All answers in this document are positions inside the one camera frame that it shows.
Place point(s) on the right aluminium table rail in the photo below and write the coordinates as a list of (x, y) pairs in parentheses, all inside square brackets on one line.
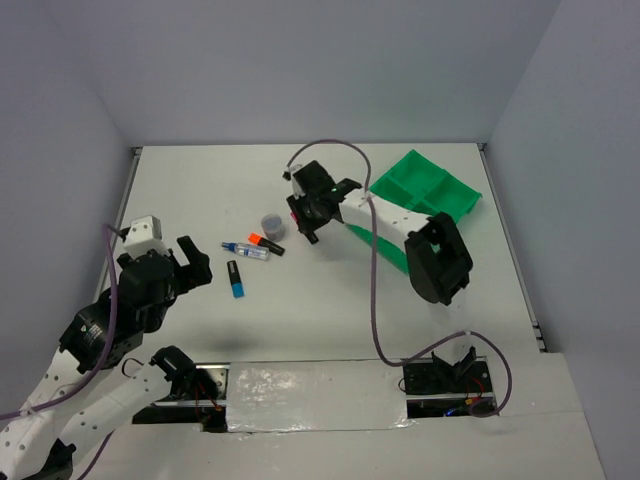
[(482, 148)]

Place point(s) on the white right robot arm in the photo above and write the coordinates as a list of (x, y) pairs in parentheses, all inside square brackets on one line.
[(439, 263)]

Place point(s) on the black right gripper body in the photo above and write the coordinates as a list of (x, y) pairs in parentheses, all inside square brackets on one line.
[(307, 212)]

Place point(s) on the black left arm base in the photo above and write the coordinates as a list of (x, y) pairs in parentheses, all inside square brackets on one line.
[(197, 394)]

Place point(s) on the clear blue-capped spray bottle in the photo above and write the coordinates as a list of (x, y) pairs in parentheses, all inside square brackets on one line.
[(246, 250)]

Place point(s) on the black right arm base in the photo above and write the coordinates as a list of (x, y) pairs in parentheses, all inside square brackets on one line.
[(435, 389)]

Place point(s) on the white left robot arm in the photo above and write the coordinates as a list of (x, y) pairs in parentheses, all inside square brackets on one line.
[(56, 427)]

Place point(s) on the green compartment tray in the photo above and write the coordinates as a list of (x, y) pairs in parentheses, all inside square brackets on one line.
[(414, 185)]

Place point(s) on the orange-capped black highlighter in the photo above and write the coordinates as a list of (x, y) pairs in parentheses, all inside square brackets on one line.
[(263, 242)]

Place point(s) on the silver tape sheet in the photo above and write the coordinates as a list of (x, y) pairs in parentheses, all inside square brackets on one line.
[(323, 396)]

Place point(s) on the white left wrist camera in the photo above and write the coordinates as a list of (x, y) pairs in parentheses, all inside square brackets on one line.
[(144, 235)]

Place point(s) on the clear jar of paper clips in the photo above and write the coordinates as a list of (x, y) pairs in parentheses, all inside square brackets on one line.
[(273, 227)]

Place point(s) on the aluminium table edge rail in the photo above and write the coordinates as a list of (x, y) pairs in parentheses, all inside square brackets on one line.
[(136, 154)]

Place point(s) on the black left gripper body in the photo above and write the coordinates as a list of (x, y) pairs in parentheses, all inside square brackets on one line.
[(181, 281)]

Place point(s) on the blue-capped black highlighter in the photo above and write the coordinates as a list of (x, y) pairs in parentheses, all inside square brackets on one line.
[(236, 283)]

